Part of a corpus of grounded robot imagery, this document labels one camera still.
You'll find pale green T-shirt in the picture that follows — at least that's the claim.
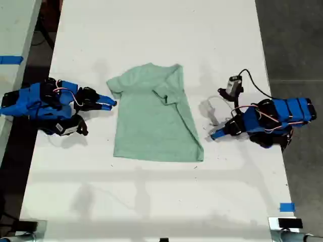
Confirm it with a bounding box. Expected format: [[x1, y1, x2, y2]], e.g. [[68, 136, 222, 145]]
[[105, 63, 204, 163]]

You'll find long blue tape strip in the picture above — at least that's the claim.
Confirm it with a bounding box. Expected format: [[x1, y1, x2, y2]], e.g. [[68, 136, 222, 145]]
[[0, 55, 24, 65]]

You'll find short blue tape strip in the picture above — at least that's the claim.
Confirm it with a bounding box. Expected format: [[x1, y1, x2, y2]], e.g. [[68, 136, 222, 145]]
[[279, 202, 296, 213]]

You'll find white side table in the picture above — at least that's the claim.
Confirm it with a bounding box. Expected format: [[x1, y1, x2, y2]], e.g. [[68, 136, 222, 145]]
[[0, 0, 43, 162]]

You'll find grey metal pipe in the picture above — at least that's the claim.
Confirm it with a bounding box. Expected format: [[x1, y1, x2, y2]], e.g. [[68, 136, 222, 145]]
[[0, 232, 36, 242], [279, 228, 323, 242]]

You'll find black box on clear plate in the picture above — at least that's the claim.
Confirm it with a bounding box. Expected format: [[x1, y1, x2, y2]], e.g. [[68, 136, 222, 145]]
[[12, 220, 39, 232]]

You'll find black camera box white label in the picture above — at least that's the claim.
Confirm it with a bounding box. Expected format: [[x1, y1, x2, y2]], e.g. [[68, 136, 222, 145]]
[[53, 114, 89, 137]]

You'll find black camera box grey face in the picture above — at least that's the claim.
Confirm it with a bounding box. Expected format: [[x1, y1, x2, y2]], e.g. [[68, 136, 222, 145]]
[[218, 75, 245, 102]]

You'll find black camera cable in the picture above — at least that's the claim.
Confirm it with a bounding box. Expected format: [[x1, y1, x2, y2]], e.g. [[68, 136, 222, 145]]
[[238, 69, 274, 99]]

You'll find black box on metal bracket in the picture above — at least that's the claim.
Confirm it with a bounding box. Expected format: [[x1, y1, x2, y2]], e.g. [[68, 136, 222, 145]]
[[278, 218, 303, 229]]

